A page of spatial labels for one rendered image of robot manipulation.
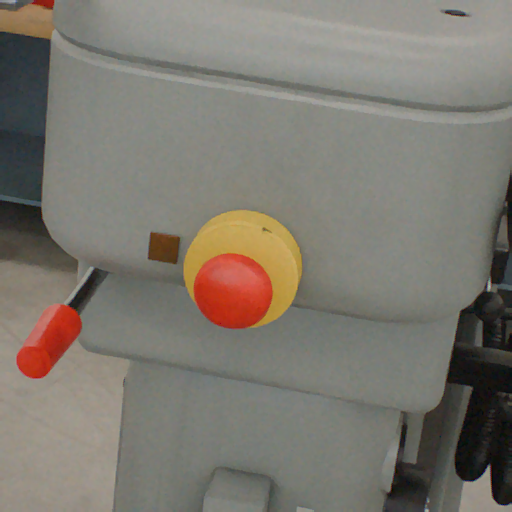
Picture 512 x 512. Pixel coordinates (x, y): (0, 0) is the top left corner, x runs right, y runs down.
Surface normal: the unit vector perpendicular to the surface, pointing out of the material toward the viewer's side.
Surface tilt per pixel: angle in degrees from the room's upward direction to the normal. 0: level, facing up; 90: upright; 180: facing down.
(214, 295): 89
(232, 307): 94
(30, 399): 0
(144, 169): 90
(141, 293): 90
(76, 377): 0
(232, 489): 0
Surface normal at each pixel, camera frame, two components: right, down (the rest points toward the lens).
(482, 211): 0.65, 0.37
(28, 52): -0.17, 0.38
